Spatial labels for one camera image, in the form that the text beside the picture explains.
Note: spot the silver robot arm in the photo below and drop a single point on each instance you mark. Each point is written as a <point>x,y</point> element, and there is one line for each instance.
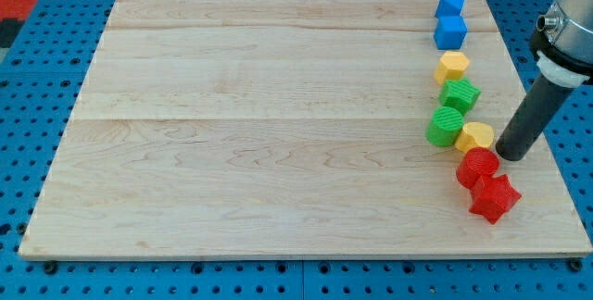
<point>562,43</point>

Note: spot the green circle block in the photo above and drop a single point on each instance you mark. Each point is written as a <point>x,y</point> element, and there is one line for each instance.
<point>445,126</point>

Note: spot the red circle block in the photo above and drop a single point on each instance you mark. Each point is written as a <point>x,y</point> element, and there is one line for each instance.
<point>477,162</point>

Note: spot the wooden board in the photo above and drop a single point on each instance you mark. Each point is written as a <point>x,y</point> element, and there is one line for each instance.
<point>276,129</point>

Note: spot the green star block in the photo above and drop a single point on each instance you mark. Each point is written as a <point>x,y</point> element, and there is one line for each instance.
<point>459,94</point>

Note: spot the yellow hexagon block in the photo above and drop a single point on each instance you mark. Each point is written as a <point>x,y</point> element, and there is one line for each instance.
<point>452,65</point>

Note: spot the yellow heart block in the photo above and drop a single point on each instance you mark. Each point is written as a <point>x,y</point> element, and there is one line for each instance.
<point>474,134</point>

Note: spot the blue cube block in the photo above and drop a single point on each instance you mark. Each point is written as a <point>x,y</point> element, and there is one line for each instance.
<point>450,33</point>

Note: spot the blue triangle block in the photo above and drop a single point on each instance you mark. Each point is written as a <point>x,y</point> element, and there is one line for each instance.
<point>449,8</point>

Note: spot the red star block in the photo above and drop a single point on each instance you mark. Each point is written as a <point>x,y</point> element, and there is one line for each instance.
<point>492,197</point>

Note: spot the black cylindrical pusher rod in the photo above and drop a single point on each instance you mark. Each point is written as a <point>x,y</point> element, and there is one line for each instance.
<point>540,104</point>

